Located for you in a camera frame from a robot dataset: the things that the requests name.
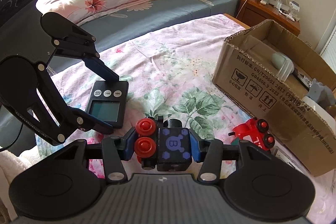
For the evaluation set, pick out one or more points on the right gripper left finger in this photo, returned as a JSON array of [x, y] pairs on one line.
[[116, 149]]

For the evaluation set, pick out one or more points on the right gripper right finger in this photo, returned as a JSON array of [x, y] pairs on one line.
[[211, 153]]

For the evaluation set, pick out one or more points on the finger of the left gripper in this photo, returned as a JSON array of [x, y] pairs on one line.
[[101, 67], [87, 122]]

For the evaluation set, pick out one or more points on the black digital timer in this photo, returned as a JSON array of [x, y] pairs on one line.
[[107, 102]]

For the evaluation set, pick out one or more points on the red toy train car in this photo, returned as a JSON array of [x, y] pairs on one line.
[[256, 131]]

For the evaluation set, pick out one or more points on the clear round plastic jar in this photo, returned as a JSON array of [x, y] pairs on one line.
[[286, 70]]

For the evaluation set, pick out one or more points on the white translucent plastic container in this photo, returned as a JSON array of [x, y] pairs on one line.
[[314, 105]]

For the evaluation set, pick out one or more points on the grey rubber cat toy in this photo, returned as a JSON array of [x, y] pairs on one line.
[[321, 94]]

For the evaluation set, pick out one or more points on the mint green oval case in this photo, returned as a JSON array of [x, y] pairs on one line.
[[278, 60]]

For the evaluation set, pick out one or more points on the brown cardboard box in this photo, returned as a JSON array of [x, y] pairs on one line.
[[245, 73]]

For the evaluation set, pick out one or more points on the blue bed sheet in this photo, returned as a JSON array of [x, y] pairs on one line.
[[112, 30]]

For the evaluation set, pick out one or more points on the wooden nightstand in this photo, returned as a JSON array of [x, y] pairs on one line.
[[252, 12]]

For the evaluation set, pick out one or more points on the white louvered closet door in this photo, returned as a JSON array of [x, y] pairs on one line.
[[329, 51]]

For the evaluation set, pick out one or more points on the clear spray bottle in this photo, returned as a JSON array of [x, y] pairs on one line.
[[278, 4]]

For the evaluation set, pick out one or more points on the white phone stand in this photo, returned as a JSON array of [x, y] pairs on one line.
[[293, 9]]

